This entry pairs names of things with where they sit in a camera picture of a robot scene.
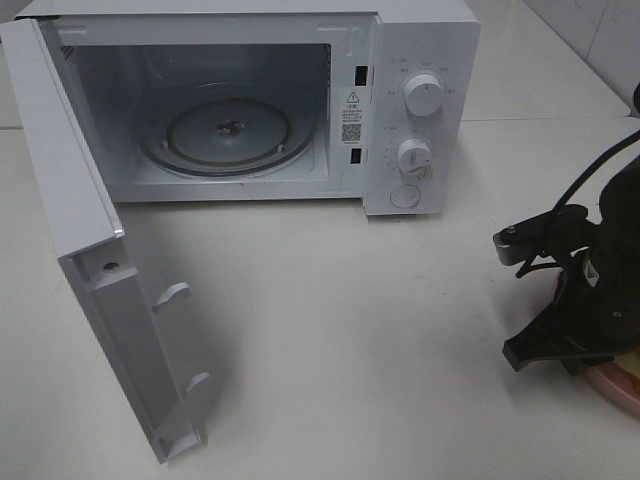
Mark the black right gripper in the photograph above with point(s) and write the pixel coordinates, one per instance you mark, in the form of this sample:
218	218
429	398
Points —
597	309

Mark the pink round plate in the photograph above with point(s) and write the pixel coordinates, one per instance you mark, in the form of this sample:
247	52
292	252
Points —
616	385

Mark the round white door button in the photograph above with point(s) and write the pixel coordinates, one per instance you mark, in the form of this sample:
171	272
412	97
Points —
405	196

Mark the white microwave door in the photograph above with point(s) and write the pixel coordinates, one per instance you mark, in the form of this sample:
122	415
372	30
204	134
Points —
89	238

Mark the white bread sandwich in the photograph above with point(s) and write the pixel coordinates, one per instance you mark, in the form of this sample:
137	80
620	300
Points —
630	362

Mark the lower white timer knob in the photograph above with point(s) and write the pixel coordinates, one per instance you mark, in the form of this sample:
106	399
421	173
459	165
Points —
414	156

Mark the upper white power knob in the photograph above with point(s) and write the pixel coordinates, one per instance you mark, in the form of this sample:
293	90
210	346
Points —
423	93

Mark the white microwave oven body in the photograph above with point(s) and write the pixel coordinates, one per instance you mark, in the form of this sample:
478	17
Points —
136	60

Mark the white warning label sticker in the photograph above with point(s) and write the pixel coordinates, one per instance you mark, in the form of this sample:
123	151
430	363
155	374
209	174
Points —
352	114

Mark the glass microwave turntable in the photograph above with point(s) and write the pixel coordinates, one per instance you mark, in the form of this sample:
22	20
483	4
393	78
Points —
227	137

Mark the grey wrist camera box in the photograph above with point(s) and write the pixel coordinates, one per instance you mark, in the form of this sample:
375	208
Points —
569	231

